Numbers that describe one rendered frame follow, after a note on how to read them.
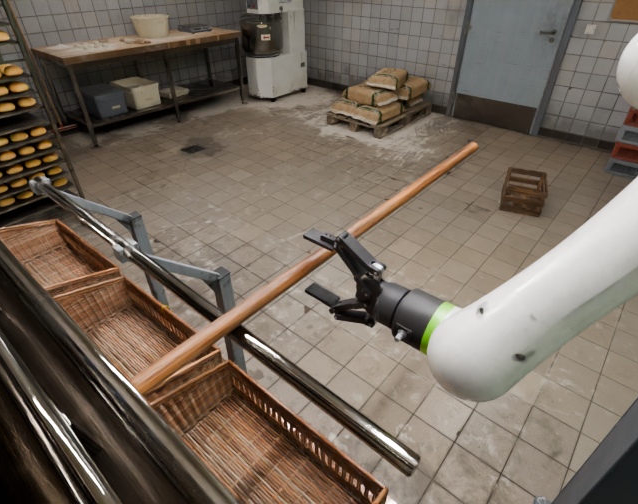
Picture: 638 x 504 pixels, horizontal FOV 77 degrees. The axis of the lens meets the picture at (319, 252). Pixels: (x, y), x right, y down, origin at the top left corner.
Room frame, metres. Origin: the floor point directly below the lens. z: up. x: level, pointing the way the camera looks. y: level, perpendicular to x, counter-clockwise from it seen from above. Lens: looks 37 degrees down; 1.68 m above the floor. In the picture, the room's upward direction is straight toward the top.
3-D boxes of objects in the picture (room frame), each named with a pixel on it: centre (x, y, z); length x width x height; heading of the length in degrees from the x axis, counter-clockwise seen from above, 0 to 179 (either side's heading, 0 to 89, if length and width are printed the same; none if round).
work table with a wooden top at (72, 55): (5.22, 2.02, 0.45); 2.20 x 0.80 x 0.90; 139
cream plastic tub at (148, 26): (5.39, 1.99, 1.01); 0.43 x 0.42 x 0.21; 139
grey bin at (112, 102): (4.69, 2.48, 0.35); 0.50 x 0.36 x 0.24; 49
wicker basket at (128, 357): (0.77, 0.65, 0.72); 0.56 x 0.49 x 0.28; 51
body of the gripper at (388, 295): (0.51, -0.11, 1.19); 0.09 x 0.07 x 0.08; 50
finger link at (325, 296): (0.60, -0.01, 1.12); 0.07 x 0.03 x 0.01; 50
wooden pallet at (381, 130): (5.12, -0.79, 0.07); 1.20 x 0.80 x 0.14; 139
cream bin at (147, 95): (5.01, 2.20, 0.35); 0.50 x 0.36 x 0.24; 51
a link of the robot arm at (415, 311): (0.46, -0.16, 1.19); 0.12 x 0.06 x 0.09; 140
